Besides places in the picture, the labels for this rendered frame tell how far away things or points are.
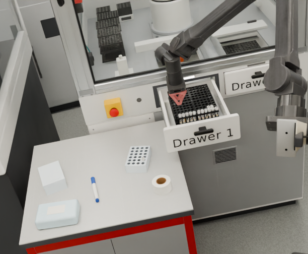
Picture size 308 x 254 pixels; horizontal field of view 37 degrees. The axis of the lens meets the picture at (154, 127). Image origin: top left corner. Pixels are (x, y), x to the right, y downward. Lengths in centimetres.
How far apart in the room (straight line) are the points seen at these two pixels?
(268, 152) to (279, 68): 112
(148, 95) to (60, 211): 66
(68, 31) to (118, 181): 62
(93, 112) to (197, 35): 66
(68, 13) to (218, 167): 105
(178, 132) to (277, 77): 58
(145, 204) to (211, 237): 93
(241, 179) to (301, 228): 42
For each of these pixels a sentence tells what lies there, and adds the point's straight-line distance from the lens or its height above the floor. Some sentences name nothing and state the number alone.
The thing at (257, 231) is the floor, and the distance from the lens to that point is 260.
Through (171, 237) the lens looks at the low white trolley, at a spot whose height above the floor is 63.
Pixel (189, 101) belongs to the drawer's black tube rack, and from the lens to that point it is 195.
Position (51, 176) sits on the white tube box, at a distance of 187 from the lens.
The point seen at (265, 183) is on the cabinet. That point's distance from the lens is 252.
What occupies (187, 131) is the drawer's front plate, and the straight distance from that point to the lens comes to 177.
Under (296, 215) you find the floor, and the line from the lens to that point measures 268.
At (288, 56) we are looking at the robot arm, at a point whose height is 131.
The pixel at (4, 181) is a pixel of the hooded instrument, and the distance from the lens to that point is 210.
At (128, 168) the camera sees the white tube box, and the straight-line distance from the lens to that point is 183.
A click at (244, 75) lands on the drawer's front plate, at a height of 90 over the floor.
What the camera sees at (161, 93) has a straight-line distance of 204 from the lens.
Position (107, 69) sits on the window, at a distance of 200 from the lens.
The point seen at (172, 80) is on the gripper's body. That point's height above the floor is 109.
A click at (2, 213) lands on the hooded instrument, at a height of 54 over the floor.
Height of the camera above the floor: 194
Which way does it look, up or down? 35 degrees down
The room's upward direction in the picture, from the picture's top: 11 degrees counter-clockwise
